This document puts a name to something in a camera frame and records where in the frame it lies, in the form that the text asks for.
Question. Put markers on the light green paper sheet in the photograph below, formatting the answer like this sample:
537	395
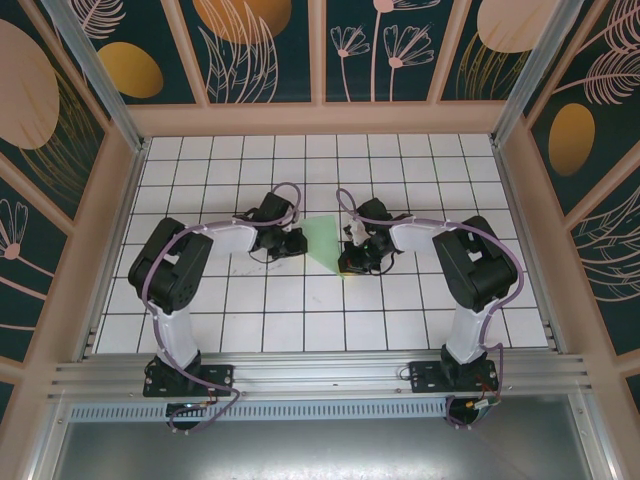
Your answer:
322	237

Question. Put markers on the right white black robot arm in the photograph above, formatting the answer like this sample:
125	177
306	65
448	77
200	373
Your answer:
467	330

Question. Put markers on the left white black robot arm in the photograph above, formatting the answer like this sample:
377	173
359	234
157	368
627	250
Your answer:
175	335

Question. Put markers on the grey metal sheet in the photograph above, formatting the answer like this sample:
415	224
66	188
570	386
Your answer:
320	450

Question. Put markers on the small green circuit board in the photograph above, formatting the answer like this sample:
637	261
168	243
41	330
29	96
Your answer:
485	404

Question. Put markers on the aluminium mounting rail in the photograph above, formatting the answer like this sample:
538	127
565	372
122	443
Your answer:
320	372

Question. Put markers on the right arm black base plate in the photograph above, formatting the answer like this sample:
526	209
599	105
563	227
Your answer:
425	377

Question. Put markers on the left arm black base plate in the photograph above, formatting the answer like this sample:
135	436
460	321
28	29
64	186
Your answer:
220	380

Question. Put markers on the aluminium frame post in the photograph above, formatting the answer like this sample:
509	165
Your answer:
535	75
97	75

